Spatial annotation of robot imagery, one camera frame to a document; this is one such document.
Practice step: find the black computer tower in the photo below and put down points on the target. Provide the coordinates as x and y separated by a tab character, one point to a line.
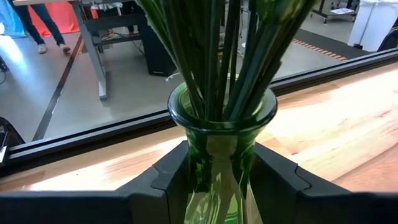
155	53

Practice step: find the green glass vase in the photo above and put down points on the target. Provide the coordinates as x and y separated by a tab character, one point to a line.
217	174

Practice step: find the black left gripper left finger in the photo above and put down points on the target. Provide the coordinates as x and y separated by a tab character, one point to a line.
161	193

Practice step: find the black floor mat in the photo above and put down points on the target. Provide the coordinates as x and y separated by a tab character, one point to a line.
326	42

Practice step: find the white paper sheet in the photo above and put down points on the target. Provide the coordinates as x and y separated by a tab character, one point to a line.
342	11

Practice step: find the person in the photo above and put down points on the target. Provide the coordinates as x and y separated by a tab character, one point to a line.
49	21

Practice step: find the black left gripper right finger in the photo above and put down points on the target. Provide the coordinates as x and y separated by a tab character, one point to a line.
280	193

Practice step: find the blue cloth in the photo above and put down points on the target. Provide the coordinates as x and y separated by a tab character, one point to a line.
11	18

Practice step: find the white bin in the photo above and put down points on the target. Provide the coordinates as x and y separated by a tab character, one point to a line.
373	25

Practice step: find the yellow artificial tulip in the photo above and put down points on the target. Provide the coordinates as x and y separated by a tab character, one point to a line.
267	62

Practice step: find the grey desk leg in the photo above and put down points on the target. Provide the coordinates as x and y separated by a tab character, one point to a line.
93	56

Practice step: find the orange cloth screen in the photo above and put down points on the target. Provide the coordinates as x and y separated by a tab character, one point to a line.
66	17

